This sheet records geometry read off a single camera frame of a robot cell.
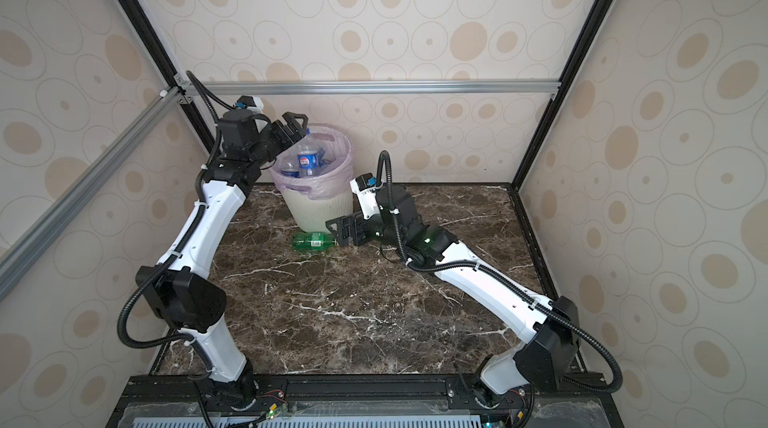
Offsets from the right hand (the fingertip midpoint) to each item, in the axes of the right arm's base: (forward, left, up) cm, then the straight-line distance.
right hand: (342, 218), depth 69 cm
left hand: (+22, +10, +13) cm, 27 cm away
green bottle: (+12, +14, -26) cm, 32 cm away
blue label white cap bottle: (+29, +22, -12) cm, 38 cm away
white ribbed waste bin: (+17, +14, -18) cm, 28 cm away
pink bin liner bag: (+19, +5, -5) cm, 20 cm away
